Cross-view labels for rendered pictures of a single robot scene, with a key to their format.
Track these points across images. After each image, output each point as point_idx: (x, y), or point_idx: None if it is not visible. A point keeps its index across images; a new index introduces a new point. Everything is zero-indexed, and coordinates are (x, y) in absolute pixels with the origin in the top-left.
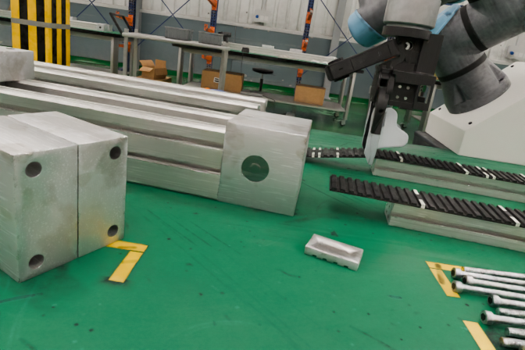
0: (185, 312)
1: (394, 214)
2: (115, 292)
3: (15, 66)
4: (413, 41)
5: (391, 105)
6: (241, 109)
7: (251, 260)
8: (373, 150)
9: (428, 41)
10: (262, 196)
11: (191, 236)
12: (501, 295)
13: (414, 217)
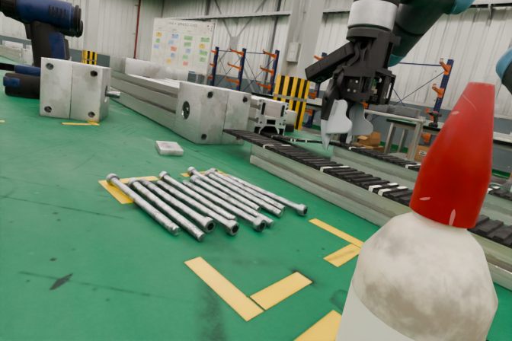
0: (56, 131)
1: (256, 155)
2: (54, 123)
3: (153, 70)
4: (367, 41)
5: (344, 97)
6: (251, 100)
7: (123, 138)
8: (322, 135)
9: (376, 39)
10: (186, 129)
11: (123, 129)
12: (210, 183)
13: (267, 159)
